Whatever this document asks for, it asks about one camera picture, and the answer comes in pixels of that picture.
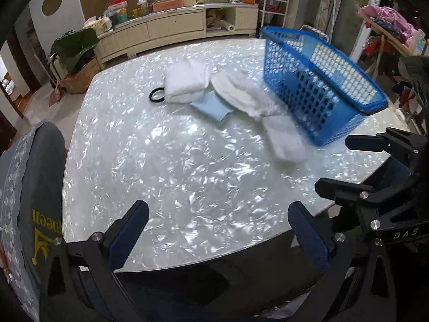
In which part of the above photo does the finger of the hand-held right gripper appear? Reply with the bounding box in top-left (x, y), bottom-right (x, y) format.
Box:
top-left (315, 176), bottom-right (419, 233)
top-left (345, 127), bottom-right (423, 156)

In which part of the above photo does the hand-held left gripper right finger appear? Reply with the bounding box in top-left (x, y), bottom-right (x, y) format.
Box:
top-left (287, 201), bottom-right (398, 322)

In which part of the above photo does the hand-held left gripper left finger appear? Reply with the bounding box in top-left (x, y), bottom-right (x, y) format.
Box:
top-left (38, 200), bottom-right (150, 322)

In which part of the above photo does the blue plastic basket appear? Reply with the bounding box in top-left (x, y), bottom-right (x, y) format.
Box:
top-left (261, 26), bottom-right (389, 147)

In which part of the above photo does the small white towel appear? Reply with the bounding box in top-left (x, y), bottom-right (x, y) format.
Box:
top-left (261, 116), bottom-right (309, 163)

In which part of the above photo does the fluffy white towel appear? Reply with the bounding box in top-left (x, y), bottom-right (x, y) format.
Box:
top-left (210, 71), bottom-right (289, 119)

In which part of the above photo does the light blue cloth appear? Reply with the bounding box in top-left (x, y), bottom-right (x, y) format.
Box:
top-left (190, 91), bottom-right (235, 123)

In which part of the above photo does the thick white towel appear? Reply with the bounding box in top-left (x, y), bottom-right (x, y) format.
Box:
top-left (164, 58), bottom-right (210, 104)

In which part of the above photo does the chair with grey printed cover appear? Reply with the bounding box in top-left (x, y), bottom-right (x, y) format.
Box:
top-left (0, 121), bottom-right (72, 322)

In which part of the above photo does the pile of pink clothes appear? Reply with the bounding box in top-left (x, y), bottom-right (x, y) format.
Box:
top-left (360, 5), bottom-right (419, 46)

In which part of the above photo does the cardboard box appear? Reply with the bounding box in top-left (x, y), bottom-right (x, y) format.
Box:
top-left (62, 57), bottom-right (101, 94)

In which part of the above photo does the dark green bag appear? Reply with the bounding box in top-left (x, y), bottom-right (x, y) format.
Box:
top-left (50, 28), bottom-right (99, 74)

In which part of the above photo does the cream tissue pack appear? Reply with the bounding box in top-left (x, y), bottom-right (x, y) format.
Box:
top-left (84, 17), bottom-right (113, 36)

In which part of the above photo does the cream TV cabinet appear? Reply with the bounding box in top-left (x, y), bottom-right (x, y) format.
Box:
top-left (95, 3), bottom-right (260, 71)

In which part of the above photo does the pink box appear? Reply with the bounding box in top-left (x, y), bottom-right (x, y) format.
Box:
top-left (152, 0), bottom-right (183, 13)

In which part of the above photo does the white wire rack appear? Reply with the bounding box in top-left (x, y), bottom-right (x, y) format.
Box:
top-left (249, 0), bottom-right (293, 39)

